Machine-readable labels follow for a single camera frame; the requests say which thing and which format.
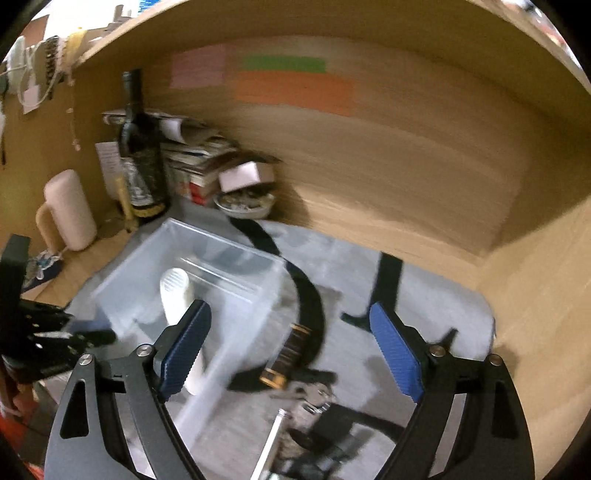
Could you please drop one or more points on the small white card box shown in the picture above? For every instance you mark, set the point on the small white card box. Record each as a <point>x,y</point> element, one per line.
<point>245,175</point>

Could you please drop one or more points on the clear plastic storage bin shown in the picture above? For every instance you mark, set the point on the clear plastic storage bin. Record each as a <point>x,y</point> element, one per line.
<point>180,262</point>

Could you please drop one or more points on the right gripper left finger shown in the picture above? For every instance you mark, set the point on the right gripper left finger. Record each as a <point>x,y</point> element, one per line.
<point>87,439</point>

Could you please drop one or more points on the white bowl of stones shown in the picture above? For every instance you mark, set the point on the white bowl of stones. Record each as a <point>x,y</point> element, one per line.
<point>245,204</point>

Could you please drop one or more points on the pink sticky note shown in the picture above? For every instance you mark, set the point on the pink sticky note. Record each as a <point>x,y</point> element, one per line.
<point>198,68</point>

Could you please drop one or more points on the black clip microphone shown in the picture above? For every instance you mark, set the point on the black clip microphone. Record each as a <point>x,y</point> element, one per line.
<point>314,434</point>

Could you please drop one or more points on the white charger with cable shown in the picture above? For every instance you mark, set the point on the white charger with cable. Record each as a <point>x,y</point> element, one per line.
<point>32,72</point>

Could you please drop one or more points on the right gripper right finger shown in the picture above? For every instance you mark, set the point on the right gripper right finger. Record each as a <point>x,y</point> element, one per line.
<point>492,441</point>

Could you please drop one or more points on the dark wine bottle elephant label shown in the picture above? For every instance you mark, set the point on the dark wine bottle elephant label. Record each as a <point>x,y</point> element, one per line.
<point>139,150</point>

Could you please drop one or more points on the orange sticky note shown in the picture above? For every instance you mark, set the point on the orange sticky note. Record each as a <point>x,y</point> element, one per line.
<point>321,92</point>

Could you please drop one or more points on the stack of books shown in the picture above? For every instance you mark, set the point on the stack of books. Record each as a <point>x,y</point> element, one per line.
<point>194,155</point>

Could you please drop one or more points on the grey mat with black letters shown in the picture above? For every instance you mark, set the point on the grey mat with black letters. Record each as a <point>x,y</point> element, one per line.
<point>257,350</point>

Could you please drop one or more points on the green sticky note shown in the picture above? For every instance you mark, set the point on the green sticky note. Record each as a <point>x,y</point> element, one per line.
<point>283,63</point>

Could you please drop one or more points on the wooden shelf board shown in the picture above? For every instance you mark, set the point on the wooden shelf board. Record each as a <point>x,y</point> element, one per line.
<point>465,33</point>

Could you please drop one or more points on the yellow lip balm tube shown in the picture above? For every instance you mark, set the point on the yellow lip balm tube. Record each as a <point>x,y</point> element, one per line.
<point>124,200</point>

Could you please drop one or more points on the white handwritten note paper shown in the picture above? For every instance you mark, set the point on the white handwritten note paper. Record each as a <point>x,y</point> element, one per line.
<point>110,164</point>

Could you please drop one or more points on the cartoon sticker card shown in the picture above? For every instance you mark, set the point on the cartoon sticker card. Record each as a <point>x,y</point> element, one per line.
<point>41,269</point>

